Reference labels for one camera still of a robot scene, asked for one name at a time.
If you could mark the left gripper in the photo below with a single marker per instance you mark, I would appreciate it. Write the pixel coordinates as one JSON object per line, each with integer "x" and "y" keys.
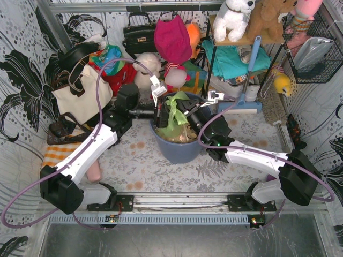
{"x": 162, "y": 115}

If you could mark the orange purple sock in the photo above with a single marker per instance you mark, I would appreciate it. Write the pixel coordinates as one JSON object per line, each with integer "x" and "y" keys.
{"x": 270, "y": 177}

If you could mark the colourful cartoon fabric bag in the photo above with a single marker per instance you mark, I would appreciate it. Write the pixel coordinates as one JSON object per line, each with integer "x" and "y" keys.
{"x": 98, "y": 59}

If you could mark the blue plastic trash bin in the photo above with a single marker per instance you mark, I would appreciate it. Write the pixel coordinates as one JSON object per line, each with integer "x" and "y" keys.
{"x": 178, "y": 153}

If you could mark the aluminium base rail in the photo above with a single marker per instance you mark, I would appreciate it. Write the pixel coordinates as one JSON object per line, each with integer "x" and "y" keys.
{"x": 181, "y": 203}

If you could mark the black leather handbag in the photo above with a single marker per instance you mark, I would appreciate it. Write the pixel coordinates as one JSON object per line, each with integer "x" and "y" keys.
{"x": 139, "y": 39}

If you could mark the orange plush toy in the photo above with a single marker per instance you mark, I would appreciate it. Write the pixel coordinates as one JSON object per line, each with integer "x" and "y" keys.
{"x": 194, "y": 37}

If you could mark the beige chenille mop head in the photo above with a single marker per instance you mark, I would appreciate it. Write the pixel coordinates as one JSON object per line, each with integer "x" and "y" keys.
{"x": 272, "y": 107}

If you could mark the teal folded cloth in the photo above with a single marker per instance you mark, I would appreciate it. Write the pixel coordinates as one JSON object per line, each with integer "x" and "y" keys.
{"x": 227, "y": 63}

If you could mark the black wire basket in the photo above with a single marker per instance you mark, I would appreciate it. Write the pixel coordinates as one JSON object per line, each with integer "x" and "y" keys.
{"x": 295, "y": 37}

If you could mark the black orange patterned item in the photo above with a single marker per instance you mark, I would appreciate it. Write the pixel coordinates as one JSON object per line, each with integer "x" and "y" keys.
{"x": 295, "y": 133}

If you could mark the silver foil bag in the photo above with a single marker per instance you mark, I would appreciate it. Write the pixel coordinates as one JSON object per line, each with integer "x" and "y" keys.
{"x": 312, "y": 51}

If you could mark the white plush bear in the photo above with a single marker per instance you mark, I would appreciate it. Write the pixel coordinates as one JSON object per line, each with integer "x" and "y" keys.
{"x": 142, "y": 77}

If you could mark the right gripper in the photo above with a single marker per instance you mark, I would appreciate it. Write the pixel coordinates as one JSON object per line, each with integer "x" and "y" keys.
{"x": 186, "y": 107}

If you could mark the pink glasses case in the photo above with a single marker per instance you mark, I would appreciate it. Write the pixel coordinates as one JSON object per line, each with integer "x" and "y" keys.
{"x": 93, "y": 173}

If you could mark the yellow plush toy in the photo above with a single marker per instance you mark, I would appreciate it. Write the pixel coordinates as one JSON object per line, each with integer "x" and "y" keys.
{"x": 281, "y": 81}

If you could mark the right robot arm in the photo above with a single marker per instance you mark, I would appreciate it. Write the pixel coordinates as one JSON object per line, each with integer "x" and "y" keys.
{"x": 293, "y": 175}

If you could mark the cream canvas tote bag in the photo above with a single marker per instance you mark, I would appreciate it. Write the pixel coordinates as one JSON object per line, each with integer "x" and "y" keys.
{"x": 83, "y": 106}

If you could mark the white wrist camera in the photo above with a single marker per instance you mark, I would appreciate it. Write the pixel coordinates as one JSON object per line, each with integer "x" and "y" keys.
{"x": 158, "y": 88}
{"x": 213, "y": 97}

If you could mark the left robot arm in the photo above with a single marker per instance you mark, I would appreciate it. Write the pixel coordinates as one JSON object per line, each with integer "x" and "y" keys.
{"x": 60, "y": 184}

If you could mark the black round hat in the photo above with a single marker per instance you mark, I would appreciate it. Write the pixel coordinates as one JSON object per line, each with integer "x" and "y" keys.
{"x": 68, "y": 60}

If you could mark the orange white checked cloth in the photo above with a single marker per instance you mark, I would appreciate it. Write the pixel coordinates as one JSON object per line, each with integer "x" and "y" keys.
{"x": 56, "y": 153}

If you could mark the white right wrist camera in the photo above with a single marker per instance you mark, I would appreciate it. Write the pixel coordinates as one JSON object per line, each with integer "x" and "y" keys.
{"x": 213, "y": 97}

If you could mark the magenta fabric bag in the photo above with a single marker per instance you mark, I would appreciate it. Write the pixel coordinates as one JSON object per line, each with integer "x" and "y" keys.
{"x": 172, "y": 40}

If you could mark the white pink plush doll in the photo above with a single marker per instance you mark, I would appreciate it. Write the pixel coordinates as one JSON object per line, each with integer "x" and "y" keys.
{"x": 175, "y": 76}

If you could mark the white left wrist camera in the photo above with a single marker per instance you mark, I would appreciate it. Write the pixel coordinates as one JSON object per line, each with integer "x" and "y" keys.
{"x": 158, "y": 88}

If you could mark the dark patterned bag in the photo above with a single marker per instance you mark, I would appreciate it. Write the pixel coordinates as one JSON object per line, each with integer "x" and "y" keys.
{"x": 60, "y": 132}

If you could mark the white plush dog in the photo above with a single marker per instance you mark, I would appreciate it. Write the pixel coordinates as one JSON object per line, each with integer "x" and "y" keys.
{"x": 232, "y": 19}

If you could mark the green plastic trash bag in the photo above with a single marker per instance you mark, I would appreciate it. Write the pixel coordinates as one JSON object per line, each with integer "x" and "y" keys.
{"x": 176, "y": 129}

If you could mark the brown teddy bear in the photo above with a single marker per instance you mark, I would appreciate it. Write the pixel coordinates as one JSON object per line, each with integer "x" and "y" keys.
{"x": 266, "y": 15}

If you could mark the blue floor mop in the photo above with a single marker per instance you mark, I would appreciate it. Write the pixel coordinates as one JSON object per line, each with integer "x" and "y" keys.
{"x": 241, "y": 106}

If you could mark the pink plush toy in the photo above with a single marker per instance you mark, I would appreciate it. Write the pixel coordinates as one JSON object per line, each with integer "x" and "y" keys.
{"x": 304, "y": 11}

